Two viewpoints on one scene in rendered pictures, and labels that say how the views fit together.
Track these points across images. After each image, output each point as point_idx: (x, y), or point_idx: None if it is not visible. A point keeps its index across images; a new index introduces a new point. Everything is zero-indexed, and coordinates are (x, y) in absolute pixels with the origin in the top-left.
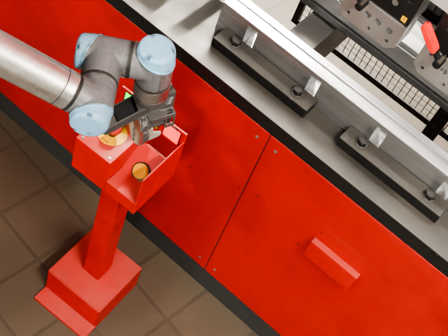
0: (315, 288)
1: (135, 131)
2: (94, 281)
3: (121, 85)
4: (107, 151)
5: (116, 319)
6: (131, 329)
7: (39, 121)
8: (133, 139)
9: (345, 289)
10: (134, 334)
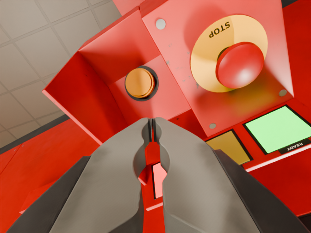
0: (61, 160)
1: (130, 189)
2: (138, 4)
3: (294, 91)
4: (182, 25)
5: (118, 16)
6: (109, 24)
7: (287, 8)
8: (153, 122)
9: (38, 187)
10: (105, 26)
